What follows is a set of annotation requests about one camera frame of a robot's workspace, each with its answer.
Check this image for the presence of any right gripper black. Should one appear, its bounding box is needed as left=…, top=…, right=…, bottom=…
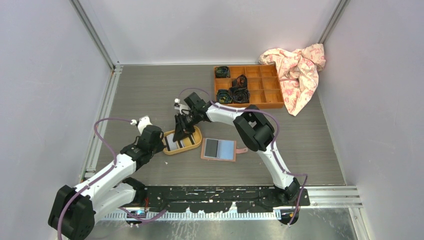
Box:
left=173, top=109, right=201, bottom=143

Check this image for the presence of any yellow oval card tray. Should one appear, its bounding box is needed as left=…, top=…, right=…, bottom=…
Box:
left=163, top=126, right=203, bottom=155

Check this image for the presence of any black card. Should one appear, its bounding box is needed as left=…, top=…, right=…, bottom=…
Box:
left=203, top=138, right=219, bottom=158

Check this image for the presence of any brown leather card holder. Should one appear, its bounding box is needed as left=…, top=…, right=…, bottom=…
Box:
left=200, top=138, right=249, bottom=162

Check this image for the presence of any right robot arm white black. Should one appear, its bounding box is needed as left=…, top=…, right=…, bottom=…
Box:
left=173, top=92, right=304, bottom=206

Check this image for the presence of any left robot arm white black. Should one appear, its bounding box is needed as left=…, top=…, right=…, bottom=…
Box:
left=48, top=124, right=164, bottom=240

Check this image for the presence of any rolled dark tie bottom-left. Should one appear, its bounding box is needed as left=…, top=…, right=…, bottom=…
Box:
left=216, top=89, right=233, bottom=105

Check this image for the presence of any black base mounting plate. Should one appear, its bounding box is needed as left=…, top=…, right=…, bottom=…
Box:
left=125, top=185, right=298, bottom=214

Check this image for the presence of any rolled dark tie bottom-middle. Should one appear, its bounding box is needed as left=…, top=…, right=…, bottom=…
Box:
left=229, top=87, right=251, bottom=104

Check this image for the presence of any rolled dark tie top-left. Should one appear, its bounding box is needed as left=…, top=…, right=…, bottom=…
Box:
left=214, top=66, right=231, bottom=79

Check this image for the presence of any rolled dark tie middle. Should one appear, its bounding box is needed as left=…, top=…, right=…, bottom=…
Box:
left=231, top=74, right=248, bottom=89

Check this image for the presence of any wooden compartment organizer box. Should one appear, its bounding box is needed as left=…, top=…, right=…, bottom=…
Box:
left=213, top=65, right=284, bottom=109

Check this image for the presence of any pink floral crumpled cloth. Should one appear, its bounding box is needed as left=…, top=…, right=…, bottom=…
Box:
left=258, top=43, right=326, bottom=116

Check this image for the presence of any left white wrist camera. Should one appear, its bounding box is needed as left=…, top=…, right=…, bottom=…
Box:
left=130, top=115, right=152, bottom=134

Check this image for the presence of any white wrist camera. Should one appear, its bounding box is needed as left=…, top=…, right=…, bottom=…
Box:
left=130, top=115, right=152, bottom=134
left=173, top=98, right=191, bottom=114

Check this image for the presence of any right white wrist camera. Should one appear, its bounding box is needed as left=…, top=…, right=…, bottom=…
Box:
left=173, top=98, right=191, bottom=114

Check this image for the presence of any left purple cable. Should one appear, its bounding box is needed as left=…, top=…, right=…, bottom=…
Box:
left=56, top=117, right=167, bottom=240

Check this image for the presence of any aluminium frame rail front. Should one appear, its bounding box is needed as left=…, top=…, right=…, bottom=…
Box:
left=93, top=185, right=363, bottom=224

